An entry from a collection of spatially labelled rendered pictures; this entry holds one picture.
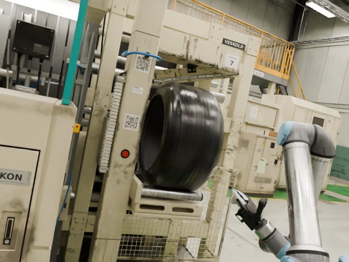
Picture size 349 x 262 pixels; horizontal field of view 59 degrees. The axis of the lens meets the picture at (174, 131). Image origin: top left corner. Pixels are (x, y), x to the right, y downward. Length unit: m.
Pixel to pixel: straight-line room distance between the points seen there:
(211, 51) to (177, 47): 0.22
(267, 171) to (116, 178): 5.24
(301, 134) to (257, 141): 4.76
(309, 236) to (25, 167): 0.98
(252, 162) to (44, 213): 5.55
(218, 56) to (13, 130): 1.43
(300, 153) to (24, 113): 1.07
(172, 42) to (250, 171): 4.64
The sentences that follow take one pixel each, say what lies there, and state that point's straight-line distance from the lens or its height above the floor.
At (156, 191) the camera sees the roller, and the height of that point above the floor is 0.91.
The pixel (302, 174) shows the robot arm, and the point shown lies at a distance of 1.37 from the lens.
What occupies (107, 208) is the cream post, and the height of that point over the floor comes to 0.78.
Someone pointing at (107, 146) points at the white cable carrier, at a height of 1.08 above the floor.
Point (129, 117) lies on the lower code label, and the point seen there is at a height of 1.24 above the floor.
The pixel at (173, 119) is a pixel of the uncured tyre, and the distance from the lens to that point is 1.42.
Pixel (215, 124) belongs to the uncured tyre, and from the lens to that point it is 1.48.
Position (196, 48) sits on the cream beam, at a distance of 1.93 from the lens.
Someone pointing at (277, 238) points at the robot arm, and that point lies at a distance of 1.56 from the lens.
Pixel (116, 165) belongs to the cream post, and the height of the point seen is 1.00.
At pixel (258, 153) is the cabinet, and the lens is 6.28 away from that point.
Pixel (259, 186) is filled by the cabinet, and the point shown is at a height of 0.22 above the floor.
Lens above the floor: 1.30
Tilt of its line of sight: 3 degrees down
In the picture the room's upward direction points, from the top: 12 degrees clockwise
